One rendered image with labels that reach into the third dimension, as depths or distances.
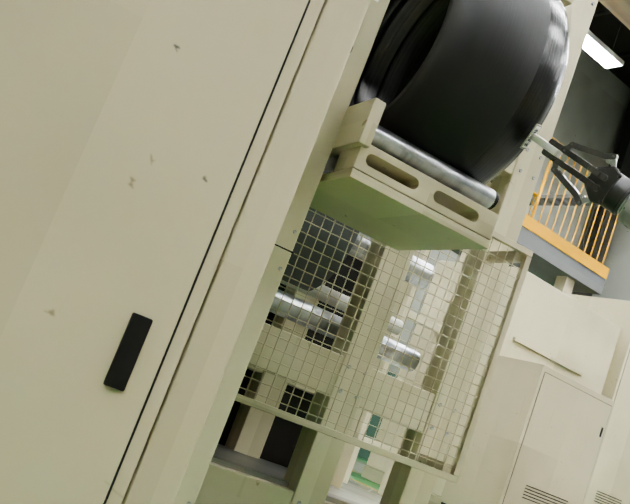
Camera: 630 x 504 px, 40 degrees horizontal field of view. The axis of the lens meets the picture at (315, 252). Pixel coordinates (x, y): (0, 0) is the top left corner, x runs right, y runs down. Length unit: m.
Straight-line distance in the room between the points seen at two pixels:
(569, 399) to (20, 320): 5.96
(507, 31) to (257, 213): 1.00
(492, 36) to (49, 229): 1.15
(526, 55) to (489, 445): 4.88
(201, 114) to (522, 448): 5.59
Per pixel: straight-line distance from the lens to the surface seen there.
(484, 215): 1.83
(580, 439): 6.79
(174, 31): 0.89
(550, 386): 6.44
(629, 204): 1.78
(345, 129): 1.75
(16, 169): 0.84
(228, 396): 1.68
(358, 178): 1.67
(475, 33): 1.77
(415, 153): 1.77
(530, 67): 1.82
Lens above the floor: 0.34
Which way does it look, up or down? 10 degrees up
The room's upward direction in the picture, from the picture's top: 21 degrees clockwise
